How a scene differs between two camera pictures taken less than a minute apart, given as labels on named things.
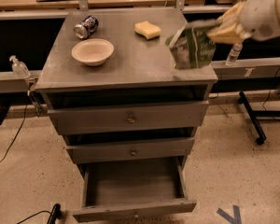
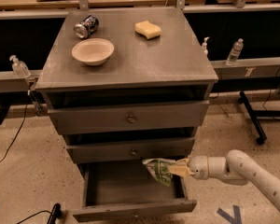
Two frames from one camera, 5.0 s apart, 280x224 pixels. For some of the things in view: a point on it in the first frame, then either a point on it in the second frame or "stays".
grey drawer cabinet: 115,94 stays
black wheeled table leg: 254,114 stays
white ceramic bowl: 93,51 stays
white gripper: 260,13 → 198,167
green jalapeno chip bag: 191,47 → 161,169
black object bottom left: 53,215 stays
